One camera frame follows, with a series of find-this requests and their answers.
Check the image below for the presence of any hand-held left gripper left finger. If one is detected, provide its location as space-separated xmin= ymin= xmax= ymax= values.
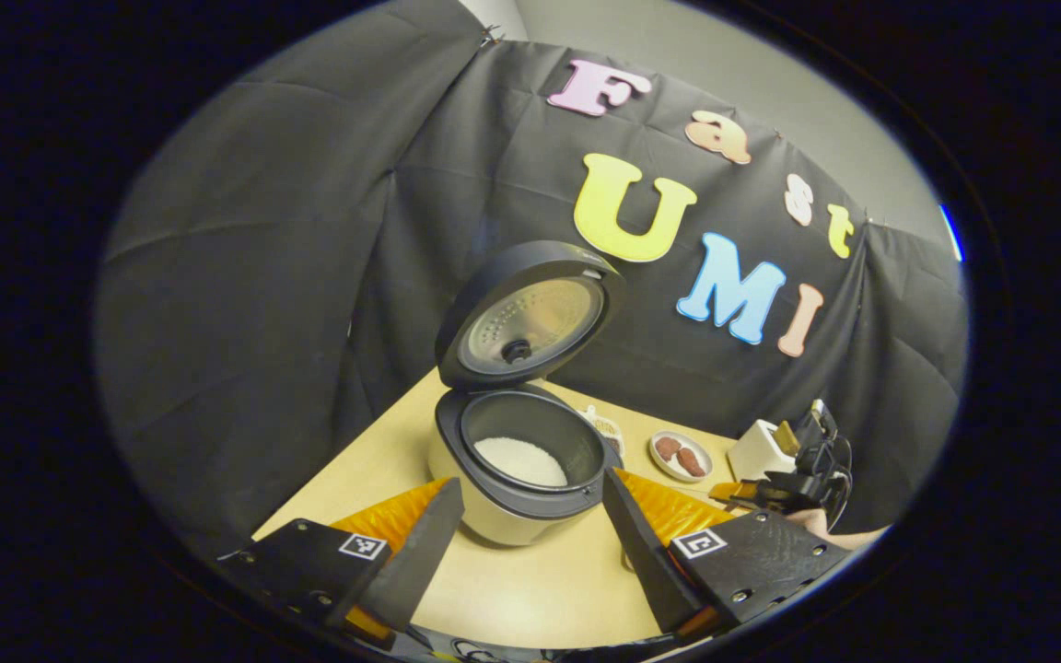
xmin=217 ymin=477 xmax=465 ymax=650

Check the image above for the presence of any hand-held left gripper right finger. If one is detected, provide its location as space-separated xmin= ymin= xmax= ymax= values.
xmin=602 ymin=468 xmax=854 ymax=641

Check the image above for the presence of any grey rice cooker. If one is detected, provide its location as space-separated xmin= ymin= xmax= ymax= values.
xmin=426 ymin=239 xmax=628 ymax=548

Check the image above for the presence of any white rice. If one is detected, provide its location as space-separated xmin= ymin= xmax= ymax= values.
xmin=473 ymin=436 xmax=570 ymax=489

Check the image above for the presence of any white toaster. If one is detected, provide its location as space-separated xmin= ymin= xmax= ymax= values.
xmin=727 ymin=419 xmax=799 ymax=483

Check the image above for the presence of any round white plate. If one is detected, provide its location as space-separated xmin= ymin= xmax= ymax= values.
xmin=648 ymin=430 xmax=714 ymax=484

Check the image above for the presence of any white divided bean dish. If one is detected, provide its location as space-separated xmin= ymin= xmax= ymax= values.
xmin=578 ymin=405 xmax=625 ymax=457

